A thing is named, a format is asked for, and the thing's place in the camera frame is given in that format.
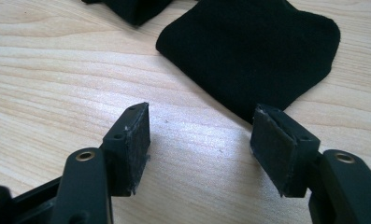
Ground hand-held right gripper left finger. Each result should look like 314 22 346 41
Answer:
100 102 151 198

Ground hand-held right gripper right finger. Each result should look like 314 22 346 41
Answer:
250 103 321 199

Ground black sock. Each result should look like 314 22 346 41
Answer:
80 0 174 27
155 0 342 124

